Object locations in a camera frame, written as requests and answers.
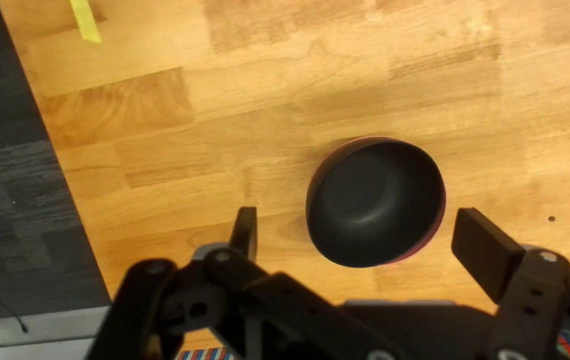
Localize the striped colourful cloth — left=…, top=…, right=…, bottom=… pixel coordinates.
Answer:
left=177, top=347, right=238, bottom=360

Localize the yellow tape strip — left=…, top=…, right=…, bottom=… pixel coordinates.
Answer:
left=70, top=0, right=102, bottom=44

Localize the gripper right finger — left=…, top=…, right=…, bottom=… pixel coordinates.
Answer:
left=451, top=208, right=570, bottom=360

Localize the black bowl with red outside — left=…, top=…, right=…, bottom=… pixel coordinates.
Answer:
left=306, top=136, right=447, bottom=269

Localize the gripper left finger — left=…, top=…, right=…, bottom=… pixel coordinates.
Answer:
left=86, top=206, right=405, bottom=360

